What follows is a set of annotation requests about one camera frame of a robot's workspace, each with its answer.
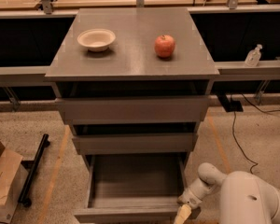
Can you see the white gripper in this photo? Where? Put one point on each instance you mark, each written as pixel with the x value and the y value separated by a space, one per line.
pixel 189 197

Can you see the grey bottom drawer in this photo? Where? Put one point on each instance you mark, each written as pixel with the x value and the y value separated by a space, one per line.
pixel 132 188

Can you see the grey drawer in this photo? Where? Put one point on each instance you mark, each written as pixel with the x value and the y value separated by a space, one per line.
pixel 135 143
pixel 133 110
pixel 132 188

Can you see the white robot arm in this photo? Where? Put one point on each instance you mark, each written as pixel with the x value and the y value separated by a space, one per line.
pixel 244 198

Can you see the grey middle drawer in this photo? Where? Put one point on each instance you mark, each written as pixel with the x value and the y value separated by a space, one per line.
pixel 135 143

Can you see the grey top drawer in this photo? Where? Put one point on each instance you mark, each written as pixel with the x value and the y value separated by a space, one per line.
pixel 133 110

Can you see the grey drawer cabinet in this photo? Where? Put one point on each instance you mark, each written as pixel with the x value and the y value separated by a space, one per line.
pixel 130 67

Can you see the black floor power box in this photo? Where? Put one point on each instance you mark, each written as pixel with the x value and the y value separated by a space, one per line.
pixel 229 104

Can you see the black metal bar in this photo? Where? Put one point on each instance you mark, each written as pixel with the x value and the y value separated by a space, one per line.
pixel 31 168

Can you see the clear sanitizer pump bottle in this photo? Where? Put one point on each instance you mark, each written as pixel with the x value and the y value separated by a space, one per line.
pixel 253 56

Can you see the red apple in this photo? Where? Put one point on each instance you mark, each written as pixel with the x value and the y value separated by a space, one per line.
pixel 164 46

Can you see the cardboard box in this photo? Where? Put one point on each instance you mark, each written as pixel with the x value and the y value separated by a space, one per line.
pixel 12 179

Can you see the white paper bowl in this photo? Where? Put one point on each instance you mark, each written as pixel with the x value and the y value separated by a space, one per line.
pixel 96 40

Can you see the grey metal rail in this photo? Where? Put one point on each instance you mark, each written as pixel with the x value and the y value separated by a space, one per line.
pixel 34 76
pixel 31 14

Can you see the grey upper metal rail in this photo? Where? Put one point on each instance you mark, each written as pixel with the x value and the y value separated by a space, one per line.
pixel 31 14

